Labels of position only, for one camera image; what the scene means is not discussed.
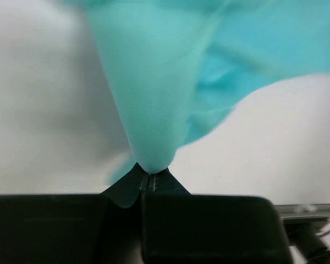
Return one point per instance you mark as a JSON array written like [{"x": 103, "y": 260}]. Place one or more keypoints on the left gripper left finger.
[{"x": 72, "y": 228}]

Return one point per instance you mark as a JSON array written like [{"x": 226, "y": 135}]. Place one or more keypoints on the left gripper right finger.
[{"x": 179, "y": 227}]

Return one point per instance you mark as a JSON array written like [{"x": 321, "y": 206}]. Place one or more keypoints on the teal t shirt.
[{"x": 233, "y": 96}]

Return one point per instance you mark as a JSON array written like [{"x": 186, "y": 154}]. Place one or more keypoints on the aluminium rail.
[{"x": 304, "y": 211}]

